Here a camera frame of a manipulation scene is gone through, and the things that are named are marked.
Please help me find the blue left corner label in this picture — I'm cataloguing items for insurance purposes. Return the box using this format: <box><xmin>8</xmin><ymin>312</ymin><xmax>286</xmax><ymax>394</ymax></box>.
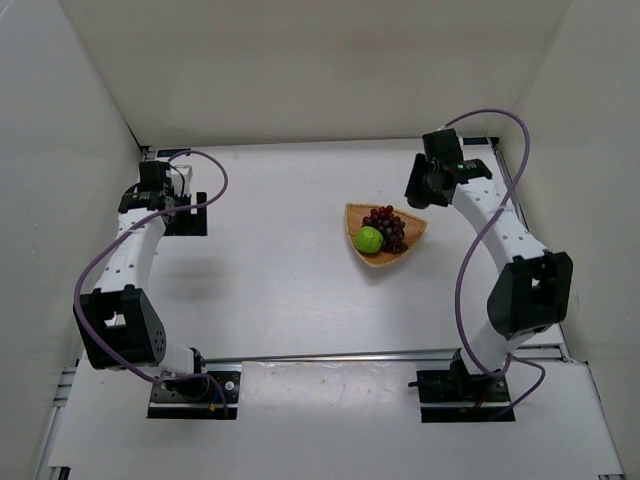
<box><xmin>156</xmin><ymin>148</ymin><xmax>191</xmax><ymax>159</ymax></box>

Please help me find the aluminium front rail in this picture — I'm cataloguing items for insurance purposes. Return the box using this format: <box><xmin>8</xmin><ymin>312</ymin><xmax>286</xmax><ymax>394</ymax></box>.
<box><xmin>205</xmin><ymin>345</ymin><xmax>567</xmax><ymax>364</ymax></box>

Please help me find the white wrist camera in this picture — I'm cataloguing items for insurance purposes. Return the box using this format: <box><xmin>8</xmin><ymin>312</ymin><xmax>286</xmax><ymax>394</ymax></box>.
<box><xmin>435</xmin><ymin>125</ymin><xmax>462</xmax><ymax>139</ymax></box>
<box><xmin>169</xmin><ymin>164</ymin><xmax>193</xmax><ymax>197</ymax></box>

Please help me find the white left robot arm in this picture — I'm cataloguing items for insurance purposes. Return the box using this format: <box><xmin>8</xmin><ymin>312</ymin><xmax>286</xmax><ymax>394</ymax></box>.
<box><xmin>73</xmin><ymin>160</ymin><xmax>208</xmax><ymax>388</ymax></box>

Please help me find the aluminium left side rail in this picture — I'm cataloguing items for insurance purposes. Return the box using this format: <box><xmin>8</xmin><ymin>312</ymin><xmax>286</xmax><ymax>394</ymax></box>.
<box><xmin>34</xmin><ymin>145</ymin><xmax>154</xmax><ymax>480</ymax></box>

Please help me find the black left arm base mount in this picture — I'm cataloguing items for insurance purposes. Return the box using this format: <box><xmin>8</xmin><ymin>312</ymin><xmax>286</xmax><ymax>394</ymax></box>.
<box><xmin>147</xmin><ymin>363</ymin><xmax>242</xmax><ymax>421</ymax></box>

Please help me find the blue corner label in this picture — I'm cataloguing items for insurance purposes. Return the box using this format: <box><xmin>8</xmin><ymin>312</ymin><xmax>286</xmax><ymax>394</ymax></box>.
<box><xmin>462</xmin><ymin>137</ymin><xmax>490</xmax><ymax>146</ymax></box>
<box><xmin>156</xmin><ymin>148</ymin><xmax>191</xmax><ymax>159</ymax></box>

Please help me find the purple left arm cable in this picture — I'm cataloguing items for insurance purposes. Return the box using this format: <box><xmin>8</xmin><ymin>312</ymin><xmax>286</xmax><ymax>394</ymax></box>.
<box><xmin>73</xmin><ymin>149</ymin><xmax>231</xmax><ymax>416</ymax></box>

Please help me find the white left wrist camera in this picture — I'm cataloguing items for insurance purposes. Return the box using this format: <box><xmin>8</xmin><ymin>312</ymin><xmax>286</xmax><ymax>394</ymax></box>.
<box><xmin>169</xmin><ymin>164</ymin><xmax>193</xmax><ymax>197</ymax></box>

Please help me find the dark purple fake plum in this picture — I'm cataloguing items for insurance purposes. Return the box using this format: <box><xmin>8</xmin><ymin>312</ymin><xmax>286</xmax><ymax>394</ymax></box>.
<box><xmin>406</xmin><ymin>195</ymin><xmax>431</xmax><ymax>210</ymax></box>

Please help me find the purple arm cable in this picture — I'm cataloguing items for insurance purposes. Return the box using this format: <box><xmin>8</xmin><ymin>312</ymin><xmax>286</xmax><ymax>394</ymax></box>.
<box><xmin>73</xmin><ymin>149</ymin><xmax>231</xmax><ymax>416</ymax></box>
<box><xmin>434</xmin><ymin>108</ymin><xmax>545</xmax><ymax>419</ymax></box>

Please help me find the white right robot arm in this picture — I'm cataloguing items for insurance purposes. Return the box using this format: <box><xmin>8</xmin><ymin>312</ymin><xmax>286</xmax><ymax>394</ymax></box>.
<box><xmin>405</xmin><ymin>128</ymin><xmax>573</xmax><ymax>379</ymax></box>

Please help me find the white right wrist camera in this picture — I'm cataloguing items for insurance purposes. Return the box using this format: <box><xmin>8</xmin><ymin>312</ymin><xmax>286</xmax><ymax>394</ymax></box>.
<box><xmin>435</xmin><ymin>125</ymin><xmax>462</xmax><ymax>139</ymax></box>

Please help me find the blue right corner label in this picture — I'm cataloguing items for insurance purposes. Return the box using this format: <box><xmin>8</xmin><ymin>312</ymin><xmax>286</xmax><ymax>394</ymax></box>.
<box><xmin>462</xmin><ymin>137</ymin><xmax>490</xmax><ymax>146</ymax></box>

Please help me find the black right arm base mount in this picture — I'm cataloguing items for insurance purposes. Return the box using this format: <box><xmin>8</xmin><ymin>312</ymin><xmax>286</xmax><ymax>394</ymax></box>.
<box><xmin>407</xmin><ymin>370</ymin><xmax>515</xmax><ymax>424</ymax></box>

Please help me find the green fake apple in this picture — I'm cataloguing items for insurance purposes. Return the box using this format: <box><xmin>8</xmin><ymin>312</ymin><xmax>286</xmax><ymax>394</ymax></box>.
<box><xmin>354</xmin><ymin>226</ymin><xmax>384</xmax><ymax>254</ymax></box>

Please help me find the woven triangular fruit basket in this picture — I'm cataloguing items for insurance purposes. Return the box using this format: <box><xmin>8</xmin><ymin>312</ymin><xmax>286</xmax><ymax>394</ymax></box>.
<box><xmin>344</xmin><ymin>203</ymin><xmax>428</xmax><ymax>267</ymax></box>

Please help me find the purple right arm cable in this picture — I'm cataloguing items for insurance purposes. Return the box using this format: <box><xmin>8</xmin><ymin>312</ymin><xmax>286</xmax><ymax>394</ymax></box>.
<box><xmin>434</xmin><ymin>108</ymin><xmax>545</xmax><ymax>419</ymax></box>

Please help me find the red fake grape bunch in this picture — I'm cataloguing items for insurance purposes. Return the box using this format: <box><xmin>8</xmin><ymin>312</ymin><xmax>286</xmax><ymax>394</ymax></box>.
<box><xmin>361</xmin><ymin>205</ymin><xmax>408</xmax><ymax>254</ymax></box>

